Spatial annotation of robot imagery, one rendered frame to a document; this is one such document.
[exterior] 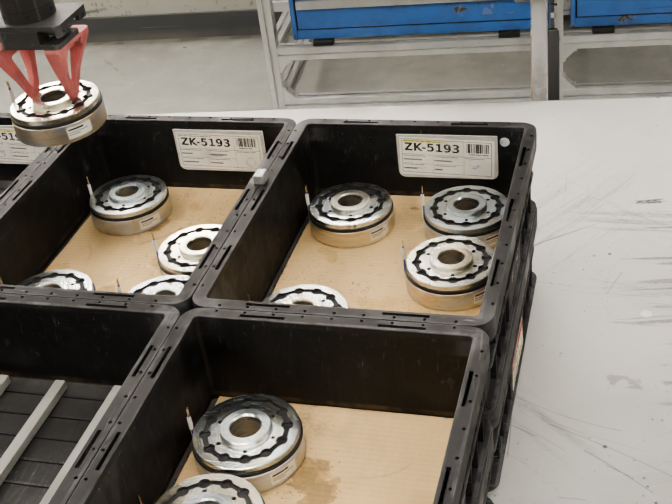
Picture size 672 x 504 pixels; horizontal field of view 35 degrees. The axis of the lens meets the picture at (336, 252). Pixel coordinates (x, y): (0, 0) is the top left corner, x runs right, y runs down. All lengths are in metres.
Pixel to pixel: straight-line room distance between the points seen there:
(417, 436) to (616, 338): 0.39
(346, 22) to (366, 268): 2.00
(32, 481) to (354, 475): 0.31
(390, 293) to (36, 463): 0.42
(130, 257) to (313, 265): 0.23
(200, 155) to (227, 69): 2.50
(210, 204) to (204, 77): 2.49
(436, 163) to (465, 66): 2.39
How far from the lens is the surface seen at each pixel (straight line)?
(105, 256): 1.36
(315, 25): 3.21
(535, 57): 2.03
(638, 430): 1.22
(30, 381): 1.20
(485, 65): 3.73
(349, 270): 1.25
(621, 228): 1.54
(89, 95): 1.26
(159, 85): 3.90
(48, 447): 1.11
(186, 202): 1.44
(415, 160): 1.35
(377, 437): 1.03
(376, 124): 1.34
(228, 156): 1.42
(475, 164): 1.34
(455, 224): 1.26
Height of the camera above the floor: 1.54
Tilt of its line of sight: 33 degrees down
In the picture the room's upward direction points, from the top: 8 degrees counter-clockwise
